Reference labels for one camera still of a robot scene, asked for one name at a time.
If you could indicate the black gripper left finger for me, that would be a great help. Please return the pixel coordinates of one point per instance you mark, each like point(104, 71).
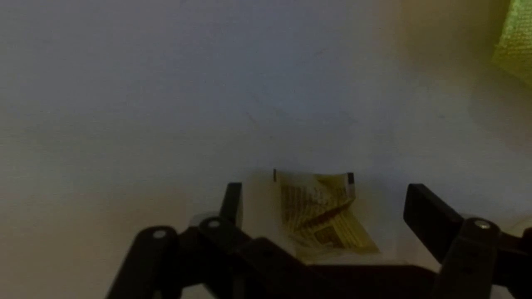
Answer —
point(167, 259)

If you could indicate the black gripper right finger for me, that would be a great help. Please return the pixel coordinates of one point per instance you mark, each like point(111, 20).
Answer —
point(476, 259)

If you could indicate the small patterned wrapper packet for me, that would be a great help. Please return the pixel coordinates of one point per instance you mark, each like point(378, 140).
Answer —
point(322, 216)

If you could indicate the yellow towel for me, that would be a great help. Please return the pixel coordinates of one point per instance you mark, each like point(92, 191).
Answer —
point(518, 38)

